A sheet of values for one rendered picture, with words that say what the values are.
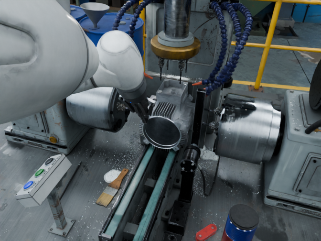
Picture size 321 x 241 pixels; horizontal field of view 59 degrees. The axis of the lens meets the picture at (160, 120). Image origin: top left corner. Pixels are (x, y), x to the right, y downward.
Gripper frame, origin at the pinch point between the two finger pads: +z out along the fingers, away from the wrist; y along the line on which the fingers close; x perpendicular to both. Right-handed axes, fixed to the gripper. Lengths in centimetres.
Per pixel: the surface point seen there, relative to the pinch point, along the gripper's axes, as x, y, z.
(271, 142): -1.3, -45.3, 3.4
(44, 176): 31.2, 18.4, -15.2
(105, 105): -1.8, 16.9, 1.5
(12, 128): 11, 67, 21
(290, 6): -405, -102, 319
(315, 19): -425, -159, 364
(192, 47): -23.0, -13.1, -13.4
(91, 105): -0.8, 22.4, 2.2
